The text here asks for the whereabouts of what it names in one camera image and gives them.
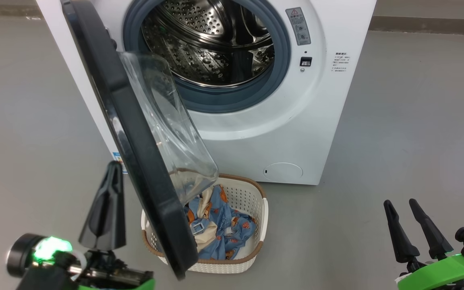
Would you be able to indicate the stainless steel washing machine drum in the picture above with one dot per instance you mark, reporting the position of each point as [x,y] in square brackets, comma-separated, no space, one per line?
[216,44]

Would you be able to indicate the white basket with brown rim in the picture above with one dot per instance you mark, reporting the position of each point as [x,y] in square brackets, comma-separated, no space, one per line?
[252,201]

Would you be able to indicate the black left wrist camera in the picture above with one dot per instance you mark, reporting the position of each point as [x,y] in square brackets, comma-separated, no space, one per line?
[20,253]

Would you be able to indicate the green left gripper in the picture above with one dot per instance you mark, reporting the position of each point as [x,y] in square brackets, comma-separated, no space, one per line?
[107,276]

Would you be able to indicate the blue energy label sticker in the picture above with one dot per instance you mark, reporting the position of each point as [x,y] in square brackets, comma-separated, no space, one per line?
[118,159]

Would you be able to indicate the round white filter cover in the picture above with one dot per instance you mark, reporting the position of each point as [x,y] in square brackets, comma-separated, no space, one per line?
[282,172]

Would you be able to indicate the cream white garment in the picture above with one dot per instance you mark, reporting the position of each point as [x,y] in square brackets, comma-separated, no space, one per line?
[206,239]

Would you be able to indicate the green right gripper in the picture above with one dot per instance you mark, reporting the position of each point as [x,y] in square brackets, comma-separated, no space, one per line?
[441,274]

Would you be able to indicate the blue cartoon print garment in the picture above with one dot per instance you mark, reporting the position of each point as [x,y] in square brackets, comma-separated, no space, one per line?
[228,237]

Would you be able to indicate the grey rubber door gasket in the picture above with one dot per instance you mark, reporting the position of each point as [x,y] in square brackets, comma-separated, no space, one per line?
[232,98]

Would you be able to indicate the white front-load washing machine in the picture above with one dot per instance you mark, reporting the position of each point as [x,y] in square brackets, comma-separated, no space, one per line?
[280,133]

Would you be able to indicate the grey warning sticker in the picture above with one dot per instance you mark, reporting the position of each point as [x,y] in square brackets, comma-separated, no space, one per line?
[298,26]

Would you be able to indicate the black round glass washer door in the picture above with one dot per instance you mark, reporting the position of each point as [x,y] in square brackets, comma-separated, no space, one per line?
[135,141]

